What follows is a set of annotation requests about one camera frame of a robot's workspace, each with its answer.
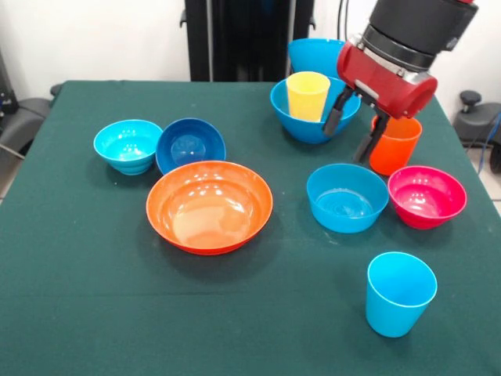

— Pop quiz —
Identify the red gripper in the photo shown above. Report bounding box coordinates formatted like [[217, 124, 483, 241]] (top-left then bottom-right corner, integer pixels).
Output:
[[322, 35, 438, 165]]

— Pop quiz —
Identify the yellow plastic cup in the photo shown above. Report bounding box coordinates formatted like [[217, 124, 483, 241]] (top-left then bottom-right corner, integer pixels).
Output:
[[285, 70, 332, 123]]

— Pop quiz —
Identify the blue flat-bottomed ringed bowl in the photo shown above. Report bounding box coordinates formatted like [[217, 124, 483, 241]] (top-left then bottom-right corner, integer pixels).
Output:
[[306, 162, 390, 233]]

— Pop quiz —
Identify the large blue plastic bowl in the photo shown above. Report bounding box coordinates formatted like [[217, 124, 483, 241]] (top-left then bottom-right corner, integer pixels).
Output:
[[269, 76, 362, 144], [287, 38, 348, 81]]

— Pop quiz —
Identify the large orange plastic bowl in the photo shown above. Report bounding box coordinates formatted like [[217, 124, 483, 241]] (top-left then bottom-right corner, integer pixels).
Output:
[[146, 160, 274, 256]]

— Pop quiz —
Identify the orange plastic cup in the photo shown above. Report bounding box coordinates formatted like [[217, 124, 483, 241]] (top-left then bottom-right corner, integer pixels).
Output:
[[369, 114, 424, 176]]

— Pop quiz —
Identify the pink plastic bowl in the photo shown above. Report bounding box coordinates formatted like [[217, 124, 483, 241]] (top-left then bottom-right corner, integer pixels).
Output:
[[387, 165, 468, 230]]

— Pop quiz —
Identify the black equipment base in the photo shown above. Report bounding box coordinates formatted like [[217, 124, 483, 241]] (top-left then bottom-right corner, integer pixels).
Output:
[[0, 50, 52, 157], [453, 89, 501, 148]]

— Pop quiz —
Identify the dark blue plastic bowl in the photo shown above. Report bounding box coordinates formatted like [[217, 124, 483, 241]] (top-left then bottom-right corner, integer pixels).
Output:
[[155, 117, 227, 176]]

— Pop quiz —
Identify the light blue plastic cup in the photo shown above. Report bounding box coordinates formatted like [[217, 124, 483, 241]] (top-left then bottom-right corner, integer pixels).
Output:
[[365, 251, 438, 338]]

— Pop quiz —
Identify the small cyan plastic bowl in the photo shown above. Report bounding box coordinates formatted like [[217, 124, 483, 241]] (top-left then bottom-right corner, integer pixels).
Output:
[[92, 119, 164, 176]]

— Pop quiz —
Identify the dark green tablecloth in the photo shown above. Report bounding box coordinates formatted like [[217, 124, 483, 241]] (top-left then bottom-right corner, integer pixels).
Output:
[[0, 80, 501, 376]]

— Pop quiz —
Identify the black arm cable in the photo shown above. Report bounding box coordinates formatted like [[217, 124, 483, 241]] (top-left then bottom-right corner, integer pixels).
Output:
[[337, 0, 351, 42]]

